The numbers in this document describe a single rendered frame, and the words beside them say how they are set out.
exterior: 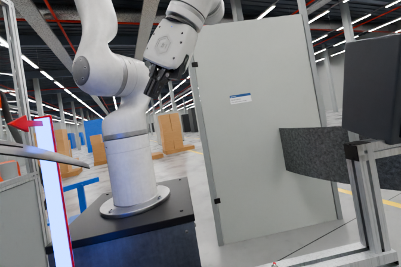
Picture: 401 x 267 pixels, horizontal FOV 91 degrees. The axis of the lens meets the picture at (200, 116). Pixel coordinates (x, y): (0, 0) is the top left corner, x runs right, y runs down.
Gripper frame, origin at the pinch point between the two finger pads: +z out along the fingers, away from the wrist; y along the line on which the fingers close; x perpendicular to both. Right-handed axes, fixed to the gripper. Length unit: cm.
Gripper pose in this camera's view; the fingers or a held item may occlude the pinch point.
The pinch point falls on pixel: (153, 88)
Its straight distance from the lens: 46.5
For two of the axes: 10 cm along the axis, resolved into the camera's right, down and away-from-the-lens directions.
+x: 4.6, 1.4, 8.8
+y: 7.8, 4.1, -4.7
